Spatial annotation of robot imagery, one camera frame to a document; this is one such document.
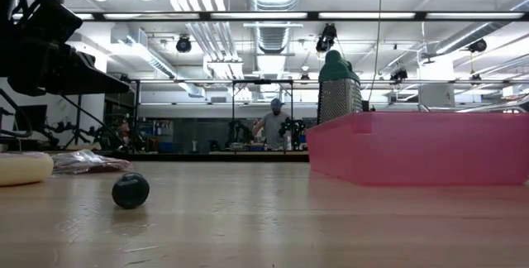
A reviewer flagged black frame stand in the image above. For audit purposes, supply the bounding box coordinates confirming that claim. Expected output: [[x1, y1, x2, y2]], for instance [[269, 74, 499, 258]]
[[231, 79, 295, 136]]

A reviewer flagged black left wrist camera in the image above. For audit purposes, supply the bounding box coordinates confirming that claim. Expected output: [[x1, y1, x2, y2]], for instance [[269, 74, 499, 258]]
[[24, 0, 83, 45]]

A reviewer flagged person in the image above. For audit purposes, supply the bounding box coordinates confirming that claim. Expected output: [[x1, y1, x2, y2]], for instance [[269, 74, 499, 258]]
[[252, 98, 293, 151]]

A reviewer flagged pink plastic tray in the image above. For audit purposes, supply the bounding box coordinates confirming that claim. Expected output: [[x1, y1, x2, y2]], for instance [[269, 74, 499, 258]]
[[305, 111, 529, 186]]

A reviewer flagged small black cap bottle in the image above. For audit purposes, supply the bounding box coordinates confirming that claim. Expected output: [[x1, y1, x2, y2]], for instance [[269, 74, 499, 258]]
[[111, 171, 150, 210]]

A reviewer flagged black table frame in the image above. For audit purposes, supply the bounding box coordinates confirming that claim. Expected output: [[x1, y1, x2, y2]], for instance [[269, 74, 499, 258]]
[[47, 150, 310, 163]]

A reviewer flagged black ceiling spotlight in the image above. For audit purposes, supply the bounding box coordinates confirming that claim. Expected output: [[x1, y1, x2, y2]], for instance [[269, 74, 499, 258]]
[[175, 35, 193, 54], [469, 38, 488, 54], [389, 68, 409, 85], [315, 22, 338, 53]]

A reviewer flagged thin hanging black cable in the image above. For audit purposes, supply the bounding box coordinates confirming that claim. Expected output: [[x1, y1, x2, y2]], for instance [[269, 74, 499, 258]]
[[367, 0, 384, 103]]

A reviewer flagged black overhead light bar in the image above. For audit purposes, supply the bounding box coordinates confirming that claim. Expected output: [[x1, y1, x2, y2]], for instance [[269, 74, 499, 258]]
[[76, 10, 529, 22]]

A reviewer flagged black monitor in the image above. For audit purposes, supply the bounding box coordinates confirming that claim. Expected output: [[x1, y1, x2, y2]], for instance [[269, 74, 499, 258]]
[[14, 104, 49, 132]]

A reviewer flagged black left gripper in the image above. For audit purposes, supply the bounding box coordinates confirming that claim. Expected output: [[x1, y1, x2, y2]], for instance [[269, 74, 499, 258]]
[[0, 26, 131, 96]]

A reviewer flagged clear plastic food bag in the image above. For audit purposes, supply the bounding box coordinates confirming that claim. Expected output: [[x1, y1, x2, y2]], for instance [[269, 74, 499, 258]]
[[51, 149, 132, 175]]

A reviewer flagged cream rounded object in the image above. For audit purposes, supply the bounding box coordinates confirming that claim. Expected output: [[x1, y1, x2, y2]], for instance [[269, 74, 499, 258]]
[[0, 151, 55, 187]]

